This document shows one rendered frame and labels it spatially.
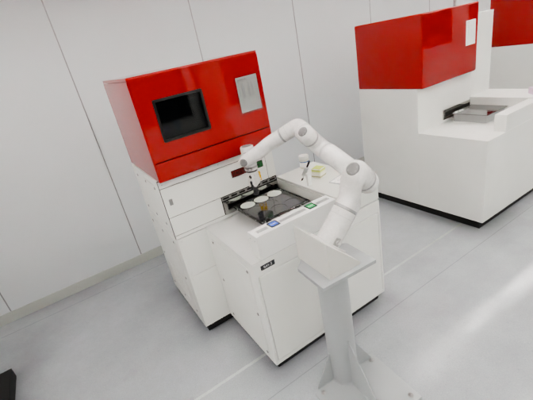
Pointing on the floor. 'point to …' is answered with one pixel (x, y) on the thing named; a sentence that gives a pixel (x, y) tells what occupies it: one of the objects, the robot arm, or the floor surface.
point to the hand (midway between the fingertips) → (256, 191)
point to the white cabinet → (294, 290)
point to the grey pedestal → (372, 382)
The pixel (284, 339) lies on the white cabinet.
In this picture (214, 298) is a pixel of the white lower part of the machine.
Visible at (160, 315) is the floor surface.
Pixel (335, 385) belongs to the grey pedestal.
